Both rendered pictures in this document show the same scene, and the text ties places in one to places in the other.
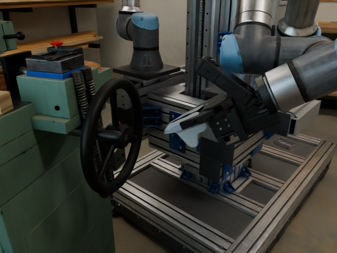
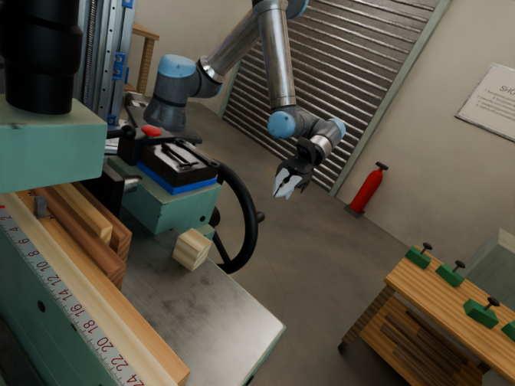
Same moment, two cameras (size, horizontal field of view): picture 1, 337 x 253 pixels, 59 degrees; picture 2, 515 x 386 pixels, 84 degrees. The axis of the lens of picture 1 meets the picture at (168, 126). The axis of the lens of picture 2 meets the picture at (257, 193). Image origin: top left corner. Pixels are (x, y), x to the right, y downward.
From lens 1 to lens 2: 85 cm
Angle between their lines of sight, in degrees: 75
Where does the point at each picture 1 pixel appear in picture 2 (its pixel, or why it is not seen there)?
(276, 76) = (326, 146)
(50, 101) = (198, 214)
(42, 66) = (198, 175)
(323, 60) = (337, 135)
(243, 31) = (293, 111)
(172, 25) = not seen: outside the picture
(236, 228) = not seen: hidden behind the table
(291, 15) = (221, 66)
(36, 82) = (191, 198)
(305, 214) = not seen: hidden behind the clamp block
